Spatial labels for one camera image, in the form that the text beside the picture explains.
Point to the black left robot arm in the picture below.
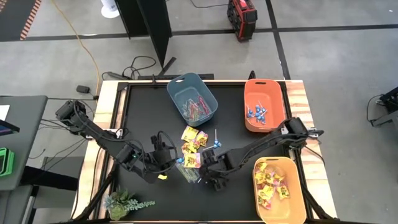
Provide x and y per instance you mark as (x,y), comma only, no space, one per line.
(99,137)

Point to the dark tablet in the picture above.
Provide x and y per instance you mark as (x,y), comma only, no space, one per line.
(7,127)

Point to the black mat striped edge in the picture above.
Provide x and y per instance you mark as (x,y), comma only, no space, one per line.
(15,18)

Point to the orange plastic bin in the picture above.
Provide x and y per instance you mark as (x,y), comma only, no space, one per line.
(264,90)

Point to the black table frame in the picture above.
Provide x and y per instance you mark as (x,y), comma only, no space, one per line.
(122,96)

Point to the yellow plastic bin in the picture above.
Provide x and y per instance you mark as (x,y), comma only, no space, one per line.
(289,211)

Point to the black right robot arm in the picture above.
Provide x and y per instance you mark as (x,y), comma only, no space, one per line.
(264,143)

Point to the black power adapter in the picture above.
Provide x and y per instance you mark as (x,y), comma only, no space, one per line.
(83,89)

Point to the green tray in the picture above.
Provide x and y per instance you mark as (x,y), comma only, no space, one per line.
(6,161)

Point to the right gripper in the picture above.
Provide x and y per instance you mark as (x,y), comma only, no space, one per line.
(219,163)

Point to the black equipment stand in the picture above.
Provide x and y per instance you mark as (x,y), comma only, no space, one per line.
(387,109)

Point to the white paper sheet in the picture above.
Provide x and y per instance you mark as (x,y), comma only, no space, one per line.
(3,112)

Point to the black partition foot bar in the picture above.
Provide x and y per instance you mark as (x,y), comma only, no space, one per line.
(155,77)

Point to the black camera clamp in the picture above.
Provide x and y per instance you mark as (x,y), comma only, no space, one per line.
(252,75)

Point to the black partition panel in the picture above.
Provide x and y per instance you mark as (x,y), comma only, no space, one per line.
(149,25)

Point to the artificial succulent plant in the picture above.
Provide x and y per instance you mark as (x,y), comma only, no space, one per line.
(121,203)

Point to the black power strip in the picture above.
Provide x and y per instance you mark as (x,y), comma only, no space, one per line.
(115,75)

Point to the red candy stick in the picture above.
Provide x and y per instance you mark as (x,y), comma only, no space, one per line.
(203,104)

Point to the grey side table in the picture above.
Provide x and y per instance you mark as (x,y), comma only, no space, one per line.
(21,140)

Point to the blue-grey plastic bin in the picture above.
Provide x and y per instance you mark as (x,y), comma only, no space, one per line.
(183,93)

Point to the red black power station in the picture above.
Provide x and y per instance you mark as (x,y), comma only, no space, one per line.
(242,18)

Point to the white fan base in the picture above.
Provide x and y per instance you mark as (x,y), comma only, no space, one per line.
(109,9)

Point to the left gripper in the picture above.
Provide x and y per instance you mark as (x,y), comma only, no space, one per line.
(158,161)

